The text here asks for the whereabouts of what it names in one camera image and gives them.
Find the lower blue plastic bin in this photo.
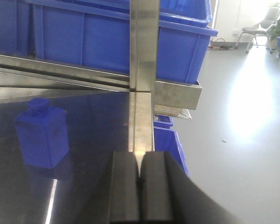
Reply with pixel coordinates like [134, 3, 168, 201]
[154, 115, 189, 176]

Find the blue bin at left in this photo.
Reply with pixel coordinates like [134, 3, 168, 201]
[0, 0, 35, 56]

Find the large blue plastic bin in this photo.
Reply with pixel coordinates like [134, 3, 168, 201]
[30, 0, 217, 84]

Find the stainless steel shelf rack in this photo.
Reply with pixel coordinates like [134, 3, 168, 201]
[0, 0, 203, 154]

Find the grey office chair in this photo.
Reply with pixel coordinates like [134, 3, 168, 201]
[234, 7, 280, 54]

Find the blue bottle-shaped plastic part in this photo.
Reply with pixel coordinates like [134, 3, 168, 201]
[14, 98, 69, 169]

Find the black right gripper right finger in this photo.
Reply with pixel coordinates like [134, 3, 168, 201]
[140, 152, 242, 224]

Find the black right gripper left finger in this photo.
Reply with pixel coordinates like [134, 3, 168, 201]
[110, 152, 140, 224]

